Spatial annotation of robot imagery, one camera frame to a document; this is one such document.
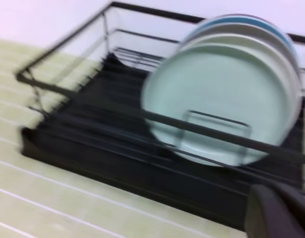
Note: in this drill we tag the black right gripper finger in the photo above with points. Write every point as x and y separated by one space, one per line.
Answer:
275 211

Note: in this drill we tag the light green round plate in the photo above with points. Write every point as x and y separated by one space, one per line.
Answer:
225 88

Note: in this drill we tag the white plate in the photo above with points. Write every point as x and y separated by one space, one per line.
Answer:
284 63

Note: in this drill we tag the grey plate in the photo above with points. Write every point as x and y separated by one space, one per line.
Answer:
278 40

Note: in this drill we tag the blue plate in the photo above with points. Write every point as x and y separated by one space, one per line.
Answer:
236 19

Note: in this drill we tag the pink plate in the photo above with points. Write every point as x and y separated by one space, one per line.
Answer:
246 15

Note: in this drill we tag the black drip tray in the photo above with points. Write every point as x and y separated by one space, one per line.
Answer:
223 202

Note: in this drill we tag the black wire dish rack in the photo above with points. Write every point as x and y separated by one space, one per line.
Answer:
93 62

